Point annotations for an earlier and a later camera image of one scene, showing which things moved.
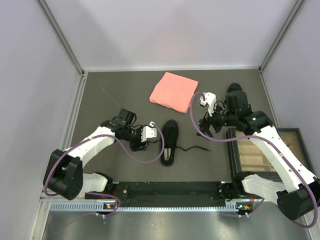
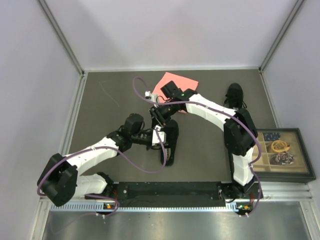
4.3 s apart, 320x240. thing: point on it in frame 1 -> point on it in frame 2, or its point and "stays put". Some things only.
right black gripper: [204, 123] -> [156, 112]
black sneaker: [170, 131] stays put
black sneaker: [234, 90] stays put
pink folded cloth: [174, 92] stays put
